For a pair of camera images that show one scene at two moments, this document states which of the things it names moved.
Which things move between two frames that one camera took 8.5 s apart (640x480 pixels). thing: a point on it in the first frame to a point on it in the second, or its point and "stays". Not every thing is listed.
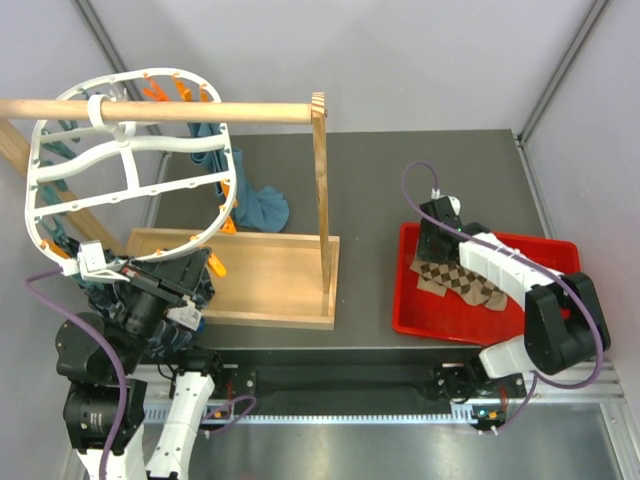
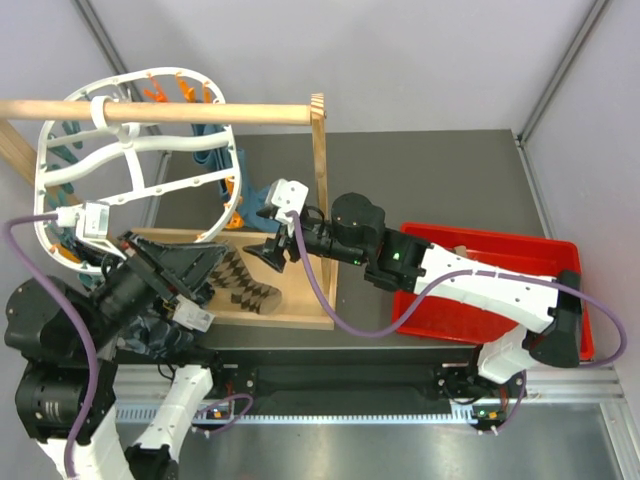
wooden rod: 19,109 stays
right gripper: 423,252 to 274,252
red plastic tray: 415,308 stays
